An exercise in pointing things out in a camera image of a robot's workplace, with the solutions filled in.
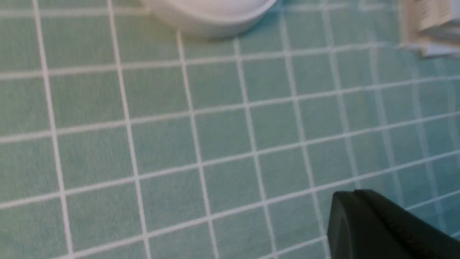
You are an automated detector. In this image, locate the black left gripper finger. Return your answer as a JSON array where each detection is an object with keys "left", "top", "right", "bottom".
[{"left": 327, "top": 190, "right": 460, "bottom": 259}]

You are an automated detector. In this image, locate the white desk lamp with sockets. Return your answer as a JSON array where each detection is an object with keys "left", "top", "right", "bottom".
[{"left": 141, "top": 0, "right": 277, "bottom": 39}]

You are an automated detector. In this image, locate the middle white book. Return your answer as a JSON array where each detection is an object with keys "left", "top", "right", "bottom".
[{"left": 415, "top": 0, "right": 460, "bottom": 39}]

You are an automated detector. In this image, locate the green checked tablecloth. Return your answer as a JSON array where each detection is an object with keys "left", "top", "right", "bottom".
[{"left": 0, "top": 0, "right": 459, "bottom": 259}]

